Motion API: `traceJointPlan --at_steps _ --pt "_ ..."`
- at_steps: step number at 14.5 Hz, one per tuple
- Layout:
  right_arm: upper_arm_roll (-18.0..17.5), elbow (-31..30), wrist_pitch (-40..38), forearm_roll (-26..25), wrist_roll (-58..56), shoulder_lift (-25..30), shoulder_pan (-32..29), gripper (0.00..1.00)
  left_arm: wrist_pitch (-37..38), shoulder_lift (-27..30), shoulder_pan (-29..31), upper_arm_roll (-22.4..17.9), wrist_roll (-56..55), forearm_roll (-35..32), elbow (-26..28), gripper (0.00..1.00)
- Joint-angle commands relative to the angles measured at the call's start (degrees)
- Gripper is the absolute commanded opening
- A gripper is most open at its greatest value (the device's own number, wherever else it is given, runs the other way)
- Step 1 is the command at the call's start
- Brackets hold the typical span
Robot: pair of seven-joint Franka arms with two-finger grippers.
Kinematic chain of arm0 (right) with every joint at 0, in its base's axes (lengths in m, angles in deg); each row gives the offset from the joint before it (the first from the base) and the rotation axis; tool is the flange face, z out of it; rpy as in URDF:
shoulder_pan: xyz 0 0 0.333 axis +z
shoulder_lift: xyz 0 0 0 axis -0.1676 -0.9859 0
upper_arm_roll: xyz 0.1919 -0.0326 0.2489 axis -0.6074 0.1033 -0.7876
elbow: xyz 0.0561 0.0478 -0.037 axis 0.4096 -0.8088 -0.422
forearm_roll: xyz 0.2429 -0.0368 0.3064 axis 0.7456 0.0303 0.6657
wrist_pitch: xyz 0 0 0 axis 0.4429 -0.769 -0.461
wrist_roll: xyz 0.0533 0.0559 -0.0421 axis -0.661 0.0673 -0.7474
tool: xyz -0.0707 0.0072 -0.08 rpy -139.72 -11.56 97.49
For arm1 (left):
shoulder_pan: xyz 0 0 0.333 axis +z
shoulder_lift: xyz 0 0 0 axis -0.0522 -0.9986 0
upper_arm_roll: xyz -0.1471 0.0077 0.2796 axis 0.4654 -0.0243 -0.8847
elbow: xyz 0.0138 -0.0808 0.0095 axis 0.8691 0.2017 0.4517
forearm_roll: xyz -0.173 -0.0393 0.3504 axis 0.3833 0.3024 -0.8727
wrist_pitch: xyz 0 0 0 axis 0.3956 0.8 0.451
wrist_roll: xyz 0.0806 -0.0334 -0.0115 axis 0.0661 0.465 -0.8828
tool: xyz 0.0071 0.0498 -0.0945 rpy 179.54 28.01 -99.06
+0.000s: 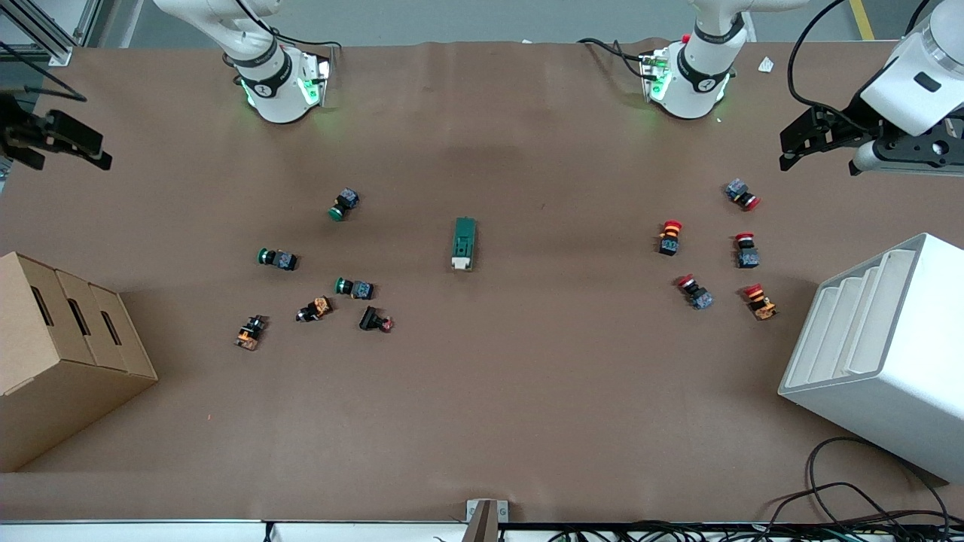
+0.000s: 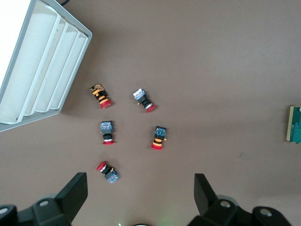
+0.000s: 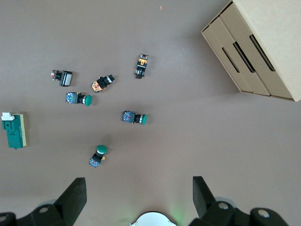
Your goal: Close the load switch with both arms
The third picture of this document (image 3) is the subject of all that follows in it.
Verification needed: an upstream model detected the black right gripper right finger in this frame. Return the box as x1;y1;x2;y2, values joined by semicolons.
189;176;293;226

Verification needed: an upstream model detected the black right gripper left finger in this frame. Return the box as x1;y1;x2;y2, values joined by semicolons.
0;177;87;226

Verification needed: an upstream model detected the green load switch white handle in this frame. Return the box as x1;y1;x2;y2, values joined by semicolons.
1;112;28;150

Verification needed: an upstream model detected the green mushroom push button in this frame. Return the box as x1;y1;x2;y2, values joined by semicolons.
88;144;108;169
65;91;93;107
122;110;148;126

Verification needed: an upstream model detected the black square push button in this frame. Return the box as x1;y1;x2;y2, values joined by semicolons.
50;69;74;88

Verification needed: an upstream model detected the brown cardboard bin box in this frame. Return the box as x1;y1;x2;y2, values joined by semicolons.
231;0;301;103
218;2;271;97
200;15;256;94

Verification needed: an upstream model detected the black selector switch orange block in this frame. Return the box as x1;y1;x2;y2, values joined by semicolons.
134;53;151;80
90;74;116;93

